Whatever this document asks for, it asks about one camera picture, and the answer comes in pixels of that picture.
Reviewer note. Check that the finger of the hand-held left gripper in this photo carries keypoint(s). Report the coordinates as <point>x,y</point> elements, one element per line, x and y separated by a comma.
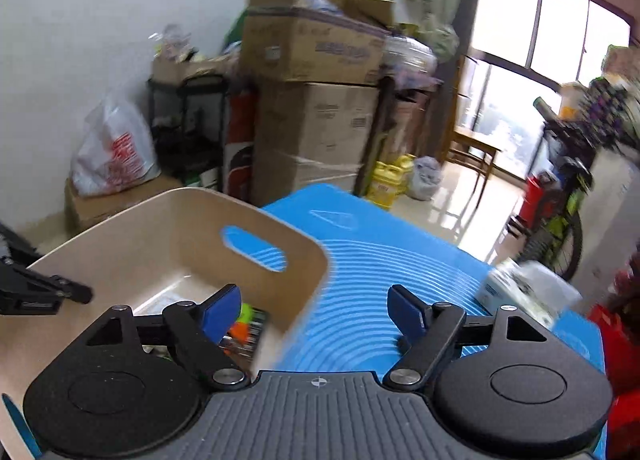
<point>45,287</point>
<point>12,247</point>

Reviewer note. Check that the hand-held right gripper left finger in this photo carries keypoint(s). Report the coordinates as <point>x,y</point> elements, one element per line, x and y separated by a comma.
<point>220,312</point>

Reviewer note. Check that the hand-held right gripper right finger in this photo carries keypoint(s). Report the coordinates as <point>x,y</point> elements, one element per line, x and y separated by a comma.
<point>405,312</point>

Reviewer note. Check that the black striped box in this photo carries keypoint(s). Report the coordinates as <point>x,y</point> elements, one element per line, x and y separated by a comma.
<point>252,340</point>

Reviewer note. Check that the beige plastic storage bin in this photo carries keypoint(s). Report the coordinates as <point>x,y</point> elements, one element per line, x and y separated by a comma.
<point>165,240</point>

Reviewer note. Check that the blue ruled silicone mat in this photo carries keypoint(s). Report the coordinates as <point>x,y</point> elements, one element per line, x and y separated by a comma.
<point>400,250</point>

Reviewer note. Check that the low brown cardboard box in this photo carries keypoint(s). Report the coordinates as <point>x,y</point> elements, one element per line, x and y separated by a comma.
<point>100,210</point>

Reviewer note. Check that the white tissue pack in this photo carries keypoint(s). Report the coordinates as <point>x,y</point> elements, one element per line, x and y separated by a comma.
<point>530,290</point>

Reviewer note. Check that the yellow detergent jug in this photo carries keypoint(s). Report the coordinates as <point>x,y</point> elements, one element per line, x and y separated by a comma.
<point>390,185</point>

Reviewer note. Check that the grey-white plastic bag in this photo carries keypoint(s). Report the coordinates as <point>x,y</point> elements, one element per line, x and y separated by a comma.
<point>424,179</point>

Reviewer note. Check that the white plastic bag red print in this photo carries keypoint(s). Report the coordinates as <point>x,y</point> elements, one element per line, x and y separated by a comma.
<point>115,149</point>

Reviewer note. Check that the red and white appliance box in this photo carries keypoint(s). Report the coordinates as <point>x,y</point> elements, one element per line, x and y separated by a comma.
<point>239,159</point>

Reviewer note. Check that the plastic-wrapped large cardboard box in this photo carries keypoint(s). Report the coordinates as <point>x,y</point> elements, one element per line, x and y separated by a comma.
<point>305,179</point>

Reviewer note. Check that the red bucket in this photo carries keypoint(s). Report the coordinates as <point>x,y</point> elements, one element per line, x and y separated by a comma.
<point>532,200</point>

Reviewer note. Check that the green and black bicycle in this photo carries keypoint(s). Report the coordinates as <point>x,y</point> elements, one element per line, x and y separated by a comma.
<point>565,235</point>

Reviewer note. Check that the wooden chair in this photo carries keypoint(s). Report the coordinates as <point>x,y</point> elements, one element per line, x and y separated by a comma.
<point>475,144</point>

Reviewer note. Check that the dark wooden cabinet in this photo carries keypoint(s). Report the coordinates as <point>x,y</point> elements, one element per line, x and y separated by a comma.
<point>400,129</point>

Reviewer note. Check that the black utility cart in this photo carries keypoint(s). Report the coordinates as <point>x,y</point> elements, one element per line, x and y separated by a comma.
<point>200,114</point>

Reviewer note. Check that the cardboard box with line drawing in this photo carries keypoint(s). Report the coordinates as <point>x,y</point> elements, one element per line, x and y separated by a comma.
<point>315,119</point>

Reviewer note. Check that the red plastic object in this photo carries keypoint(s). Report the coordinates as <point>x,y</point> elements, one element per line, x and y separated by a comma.
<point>620,340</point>

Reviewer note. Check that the white chest freezer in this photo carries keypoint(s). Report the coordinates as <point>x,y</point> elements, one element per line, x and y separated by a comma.
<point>615,200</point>

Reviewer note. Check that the open cardboard box on cart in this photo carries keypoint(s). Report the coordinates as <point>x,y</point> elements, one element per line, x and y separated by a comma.
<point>175,70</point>

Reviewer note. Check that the glass balcony door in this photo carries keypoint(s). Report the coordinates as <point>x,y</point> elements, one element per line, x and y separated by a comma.
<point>505,89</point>

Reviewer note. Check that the wide brown cardboard box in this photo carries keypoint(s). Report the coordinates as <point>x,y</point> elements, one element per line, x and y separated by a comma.
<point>310,49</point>

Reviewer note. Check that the green bag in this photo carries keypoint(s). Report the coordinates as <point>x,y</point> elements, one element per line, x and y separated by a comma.
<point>235,32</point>

